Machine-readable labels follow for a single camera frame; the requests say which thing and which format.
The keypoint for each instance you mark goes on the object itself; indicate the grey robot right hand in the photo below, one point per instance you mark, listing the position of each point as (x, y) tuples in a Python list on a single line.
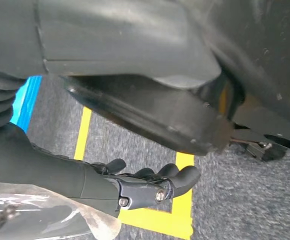
[(109, 36)]

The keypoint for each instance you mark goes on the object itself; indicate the dark robot leg shell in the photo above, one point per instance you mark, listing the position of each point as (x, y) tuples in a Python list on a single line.
[(260, 66)]

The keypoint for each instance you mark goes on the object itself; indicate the clear plastic camera cover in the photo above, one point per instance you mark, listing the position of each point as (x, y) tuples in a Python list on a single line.
[(47, 215)]

